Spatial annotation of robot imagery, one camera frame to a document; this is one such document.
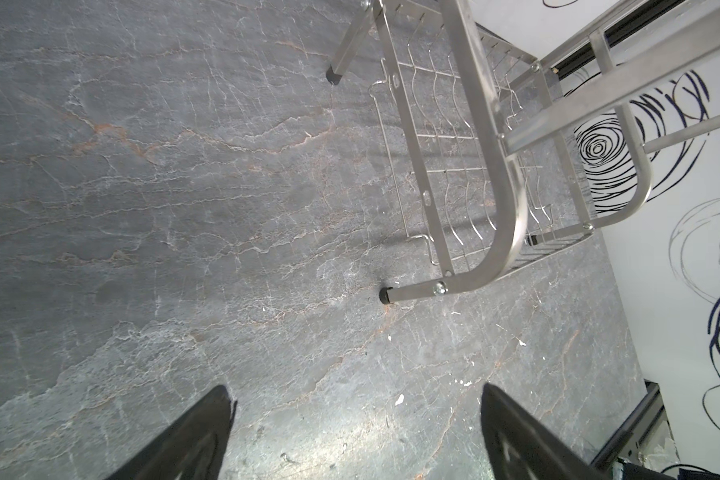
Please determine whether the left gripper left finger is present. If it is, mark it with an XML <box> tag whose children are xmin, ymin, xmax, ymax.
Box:
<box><xmin>109</xmin><ymin>385</ymin><xmax>237</xmax><ymax>479</ymax></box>

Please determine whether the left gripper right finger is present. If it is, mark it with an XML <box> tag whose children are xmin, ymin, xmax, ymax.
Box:
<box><xmin>481</xmin><ymin>383</ymin><xmax>605</xmax><ymax>479</ymax></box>

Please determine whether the stainless steel dish rack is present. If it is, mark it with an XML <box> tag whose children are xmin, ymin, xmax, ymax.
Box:
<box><xmin>326</xmin><ymin>1</ymin><xmax>720</xmax><ymax>305</ymax></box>

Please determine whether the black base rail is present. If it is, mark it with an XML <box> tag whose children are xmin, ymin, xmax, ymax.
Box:
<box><xmin>590</xmin><ymin>381</ymin><xmax>667</xmax><ymax>473</ymax></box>

